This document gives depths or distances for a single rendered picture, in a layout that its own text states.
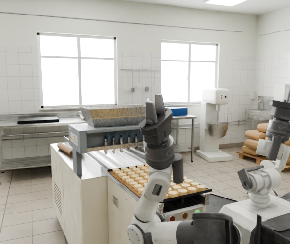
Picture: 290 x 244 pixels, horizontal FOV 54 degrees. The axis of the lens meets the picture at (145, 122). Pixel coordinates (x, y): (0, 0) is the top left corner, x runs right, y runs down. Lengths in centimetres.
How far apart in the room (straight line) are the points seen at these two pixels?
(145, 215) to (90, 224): 121
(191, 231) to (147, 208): 18
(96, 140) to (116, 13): 381
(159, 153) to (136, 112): 134
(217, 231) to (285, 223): 20
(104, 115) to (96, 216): 73
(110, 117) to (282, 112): 122
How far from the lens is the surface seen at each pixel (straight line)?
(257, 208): 99
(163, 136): 79
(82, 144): 197
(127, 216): 182
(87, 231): 220
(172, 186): 166
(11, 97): 525
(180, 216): 155
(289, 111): 125
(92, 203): 212
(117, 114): 206
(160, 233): 97
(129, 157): 242
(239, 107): 689
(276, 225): 91
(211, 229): 84
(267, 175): 98
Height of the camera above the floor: 150
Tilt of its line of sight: 8 degrees down
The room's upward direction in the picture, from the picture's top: straight up
